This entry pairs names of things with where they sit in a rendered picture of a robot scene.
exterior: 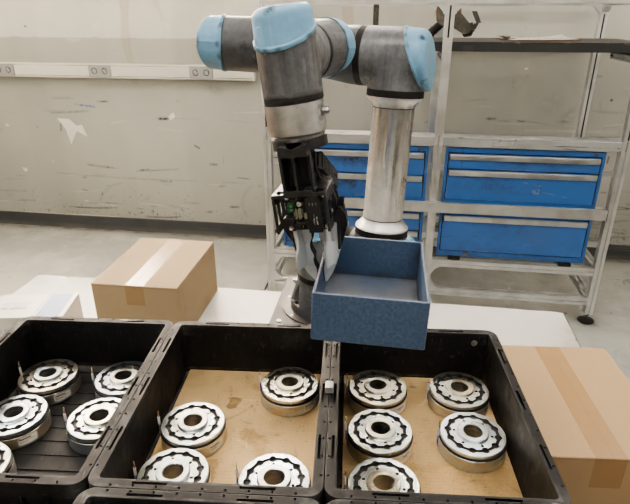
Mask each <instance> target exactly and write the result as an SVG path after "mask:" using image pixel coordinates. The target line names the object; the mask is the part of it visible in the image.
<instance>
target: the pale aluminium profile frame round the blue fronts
mask: <svg viewBox="0 0 630 504"><path fill-rule="evenodd" d="M294 2H307V3H309V4H310V5H311V6H374V4H379V6H431V7H432V8H433V9H434V10H435V11H436V8H437V6H439V7H440V9H441V10H442V11H443V14H445V19H444V27H443V28H442V29H441V30H440V31H438V33H437V34H436V36H435V37H443V44H442V53H441V60H440V59H439V57H438V51H435V52H436V74H435V78H434V85H433V88H432V89H431V97H430V109H429V121H428V132H432V133H434V135H435V140H434V146H429V155H428V167H427V179H426V191H425V201H418V200H404V207H403V211H417V212H424V215H423V226H422V238H421V242H423V245H424V253H425V261H426V269H427V277H428V285H429V293H430V294H435V295H449V296H463V297H477V298H491V299H505V300H520V301H534V302H548V303H562V304H576V305H583V309H582V312H583V313H584V315H585V316H584V315H581V316H578V317H577V320H578V321H579V322H580V323H582V324H586V325H591V324H593V323H594V320H593V319H592V318H591V317H588V315H592V314H593V310H594V305H595V301H596V297H597V293H598V288H599V284H600V280H601V276H602V271H603V267H604V263H605V258H606V254H607V250H608V246H609V241H610V237H611V233H612V229H613V224H614V220H615V216H616V212H617V207H618V203H619V199H620V194H621V190H622V186H623V182H624V177H625V173H626V169H627V165H628V160H629V156H630V100H629V104H628V109H627V113H626V117H625V122H624V126H623V131H622V135H621V140H620V141H622V142H623V146H622V150H621V152H618V153H617V158H616V162H615V166H614V170H603V174H602V177H612V180H611V184H610V189H609V193H608V198H607V202H606V206H605V209H587V208H566V207H545V206H523V205H502V204H481V203H460V202H439V201H437V199H438V189H439V178H440V170H444V164H441V157H442V145H443V136H444V125H445V114H446V104H447V93H448V83H449V72H450V61H451V51H452V40H453V29H454V19H455V14H457V11H458V10H459V9H460V8H461V7H463V6H592V7H594V8H595V10H596V11H597V14H598V19H597V24H596V29H595V34H594V38H604V36H605V31H606V25H607V20H608V15H609V12H610V10H611V8H612V6H613V5H630V0H258V9H259V8H262V7H267V6H273V5H279V4H286V3H294ZM600 56H601V53H591V55H590V61H589V66H588V71H587V76H586V82H585V87H584V92H583V97H582V103H581V108H580V113H579V118H578V124H577V129H576V134H575V137H585V132H586V127H587V122H588V116H589V111H590V106H591V101H592V96H593V91H594V86H595V81H596V76H597V71H598V66H599V61H600ZM261 104H262V130H263V156H264V182H265V209H266V235H267V261H268V287H269V291H276V290H277V283H279V284H285V283H286V281H287V278H288V276H292V277H298V275H286V274H283V273H281V270H282V268H283V266H284V264H285V262H286V260H287V258H288V257H295V256H296V251H295V248H293V246H287V245H286V246H285V245H284V247H279V246H280V245H281V243H282V241H283V239H284V229H283V230H282V232H281V233H280V234H279V235H277V233H276V235H275V229H276V224H275V218H274V212H273V206H272V200H271V196H272V194H273V193H274V174H273V164H279V162H278V158H277V157H273V145H272V141H271V137H270V136H269V133H268V127H267V121H266V115H265V109H264V99H263V93H262V87H261ZM266 131H267V139H268V140H266ZM438 136H440V142H439V146H437V144H438ZM627 142H629V144H628V149H627V152H625V149H626V145H627ZM364 201H365V198H357V197H345V199H344V203H345V207H346V208H359V209H364ZM436 212H437V213H457V214H477V215H497V216H517V217H537V218H556V219H576V220H596V221H602V224H601V229H600V233H599V238H598V241H588V243H587V247H595V248H596V251H595V255H594V257H593V256H592V255H591V253H590V252H589V251H588V249H587V248H586V252H585V257H584V261H583V263H584V264H585V265H573V263H567V262H557V264H556V262H554V263H537V262H521V261H505V260H488V259H472V258H460V256H451V255H448V256H447V257H439V256H432V252H433V246H435V247H437V237H438V232H434V231H435V222H439V216H440V214H436ZM434 238H436V239H434ZM439 266H441V267H457V268H473V269H488V270H504V271H520V272H535V273H551V274H567V275H568V276H569V278H570V279H571V281H572V283H573V284H574V286H575V287H576V289H577V291H578V292H579V294H580V295H579V294H564V293H550V292H535V291H520V290H506V289H491V288H476V287H462V286H447V285H436V284H435V283H434V282H433V281H432V280H431V278H430V274H431V273H432V271H433V270H434V269H436V268H439ZM580 275H583V276H589V282H588V286H587V285H586V283H585V282H584V280H583V279H582V277H581V276H580Z"/></svg>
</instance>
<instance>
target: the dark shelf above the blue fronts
mask: <svg viewBox="0 0 630 504"><path fill-rule="evenodd" d="M433 40H434V44H435V51H440V52H441V53H442V44H443V37H433ZM576 40H582V41H508V40H501V39H496V38H453V40H452V51H472V52H575V53H620V54H625V55H630V40H624V39H610V38H576Z"/></svg>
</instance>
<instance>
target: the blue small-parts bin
mask: <svg viewBox="0 0 630 504"><path fill-rule="evenodd" d="M323 266H324V258H323V256H322V260H321V263H320V266H319V270H318V273H317V277H316V280H315V283H314V287H313V290H312V304H311V336H310V338H311V339H315V340H325V341H335V342H345V343H355V344H365V345H375V346H385V347H395V348H405V349H416V350H424V349H425V343H426V336H427V328H428V320H429V313H430V305H431V301H430V293H429V285H428V277H427V269H426V261H425V253H424V245H423V242H416V241H403V240H390V239H377V238H365V237H352V236H344V240H343V243H342V246H341V250H340V253H339V257H338V260H337V264H336V267H335V269H334V272H333V273H332V275H331V277H330V278H329V279H328V281H324V275H323Z"/></svg>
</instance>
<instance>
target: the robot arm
mask: <svg viewBox="0 0 630 504"><path fill-rule="evenodd" d="M196 38H197V41H196V42H197V44H196V46H197V51H198V55H199V57H200V59H201V61H202V62H203V64H204V65H205V66H207V67H208V68H211V69H218V70H222V71H224V72H226V71H239V72H254V73H259V75H260V81H261V87H262V93H263V99H264V109H265V115H266V121H267V127H268V133H269V136H270V137H271V138H273V139H272V145H273V150H274V151H275V152H277V156H278V162H279V168H280V175H281V181H282V184H281V185H280V186H279V187H278V188H277V190H276V191H275V192H274V193H273V194H272V196H271V200H272V206H273V212H274V218H275V224H276V230H277V235H279V234H280V233H281V232H282V230H283V229H284V231H285V233H286V234H287V235H288V236H289V238H290V239H291V240H292V242H293V243H294V248H295V251H296V256H295V261H296V266H297V268H298V279H297V281H296V284H295V287H294V290H293V292H292V295H291V309H292V310H293V312H294V313H296V314H297V315H298V316H300V317H302V318H305V319H308V320H311V304H312V290H313V287H314V283H315V280H316V277H317V273H318V270H319V266H320V263H321V260H322V256H323V258H324V266H323V275H324V281H328V279H329V278H330V277H331V275H332V273H333V272H334V269H335V267H336V264H337V260H338V257H339V253H340V250H341V246H342V243H343V240H344V236H352V237H365V238H377V239H390V240H403V241H415V240H414V238H412V237H411V236H407V234H408V226H407V225H406V224H405V222H404V221H403V220H402V215H403V207H404V198H405V189H406V181H407V172H408V163H409V154H410V146H411V137H412V128H413V119H414V111H415V107H416V106H417V105H418V104H419V103H420V102H421V101H423V98H424V92H427V91H430V90H431V89H432V88H433V85H434V78H435V74H436V52H435V44H434V40H433V37H432V35H431V33H430V32H429V31H428V30H427V29H425V28H417V27H410V26H407V25H406V26H405V27H403V26H377V25H347V24H346V23H345V22H343V21H341V20H339V19H336V18H332V17H321V18H318V19H314V14H313V9H312V6H311V5H310V4H309V3H307V2H294V3H286V4H279V5H273V6H267V7H262V8H259V9H257V10H255V11H254V12H253V14H252V17H251V16H227V14H223V15H219V16H208V17H206V18H204V19H203V20H202V22H201V23H200V25H199V27H198V31H197V36H196ZM322 78H326V79H330V80H335V81H339V82H343V83H347V84H353V85H361V86H367V92H366V96H367V98H368V99H369V100H370V101H371V103H372V105H373V109H372V120H371V132H370V143H369V155H368V166H367V178H366V189H365V201H364V212H363V216H362V217H361V218H360V219H359V220H357V221H356V224H355V227H352V226H348V225H349V222H348V214H347V210H346V207H345V203H344V199H345V197H344V196H342V197H339V194H338V191H337V189H336V188H337V187H338V171H337V170H336V169H335V167H334V166H333V165H332V164H331V162H330V161H329V160H328V158H327V157H326V156H325V155H324V153H323V152H322V151H314V150H315V148H319V147H322V146H324V145H326V144H327V143H328V138H327V132H326V131H325V130H326V129H327V121H326V115H325V114H328V113H329V112H330V107H329V106H328V105H327V106H324V104H323V103H324V98H323V97H324V94H323V85H322ZM280 203H281V207H282V215H281V209H280ZM276 205H277V208H278V214H279V220H280V222H279V223H278V217H277V211H276Z"/></svg>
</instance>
